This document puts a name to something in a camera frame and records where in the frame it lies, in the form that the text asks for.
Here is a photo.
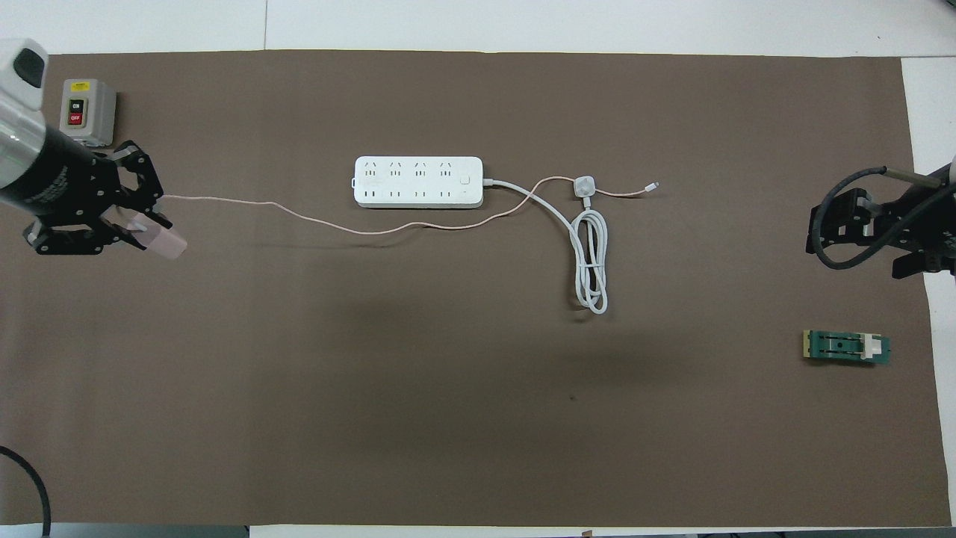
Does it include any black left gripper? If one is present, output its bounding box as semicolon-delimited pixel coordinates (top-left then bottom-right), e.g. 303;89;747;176
0;127;174;257

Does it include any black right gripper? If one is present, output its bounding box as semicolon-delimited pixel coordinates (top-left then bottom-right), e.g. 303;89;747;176
805;179;956;282

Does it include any pink charger adapter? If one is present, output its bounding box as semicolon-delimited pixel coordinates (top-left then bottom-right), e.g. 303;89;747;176
123;211;188;262

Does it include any pink charging cable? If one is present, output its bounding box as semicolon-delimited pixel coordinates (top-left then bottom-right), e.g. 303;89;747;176
161;176;661;237

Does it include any white power strip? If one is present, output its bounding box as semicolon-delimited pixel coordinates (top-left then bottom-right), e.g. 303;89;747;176
353;155;486;209

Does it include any green circuit board module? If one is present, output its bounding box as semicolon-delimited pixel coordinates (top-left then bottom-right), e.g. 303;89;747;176
803;330;891;368

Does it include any brown table mat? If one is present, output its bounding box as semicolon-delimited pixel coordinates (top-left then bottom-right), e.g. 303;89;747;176
0;49;953;528

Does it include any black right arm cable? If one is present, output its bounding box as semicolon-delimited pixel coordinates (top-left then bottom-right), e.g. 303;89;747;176
811;166;956;271

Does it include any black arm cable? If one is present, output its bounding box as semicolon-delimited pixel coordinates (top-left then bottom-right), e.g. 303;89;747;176
811;166;956;271
0;445;52;538

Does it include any grey on-off switch box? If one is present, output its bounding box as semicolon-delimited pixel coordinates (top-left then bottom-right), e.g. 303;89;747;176
59;78;117;148

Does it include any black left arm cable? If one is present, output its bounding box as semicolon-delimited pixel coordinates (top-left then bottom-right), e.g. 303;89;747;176
0;445;52;538

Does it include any white power strip cord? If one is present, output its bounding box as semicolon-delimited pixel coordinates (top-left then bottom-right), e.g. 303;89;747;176
484;174;610;315

